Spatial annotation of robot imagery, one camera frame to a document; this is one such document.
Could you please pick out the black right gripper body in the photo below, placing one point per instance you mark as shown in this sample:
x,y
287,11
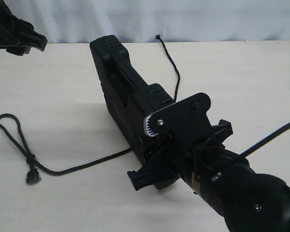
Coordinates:
x,y
203,160

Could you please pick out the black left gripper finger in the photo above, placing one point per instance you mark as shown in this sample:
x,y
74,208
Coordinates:
x,y
18,50
35,40

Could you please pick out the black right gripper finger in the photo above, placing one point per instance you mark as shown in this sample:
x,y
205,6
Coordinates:
x,y
219,133
160,171

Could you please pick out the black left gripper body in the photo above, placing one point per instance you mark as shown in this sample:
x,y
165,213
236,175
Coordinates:
x,y
11,27

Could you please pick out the black plastic carrying case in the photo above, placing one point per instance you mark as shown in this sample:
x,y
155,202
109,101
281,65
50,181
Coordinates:
x,y
129,99

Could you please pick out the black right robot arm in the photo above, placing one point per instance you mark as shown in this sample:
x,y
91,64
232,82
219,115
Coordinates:
x,y
248,201

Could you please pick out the white backdrop curtain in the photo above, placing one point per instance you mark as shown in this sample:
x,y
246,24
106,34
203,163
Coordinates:
x,y
139,21

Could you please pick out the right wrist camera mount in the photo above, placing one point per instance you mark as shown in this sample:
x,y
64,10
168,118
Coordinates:
x,y
186,121

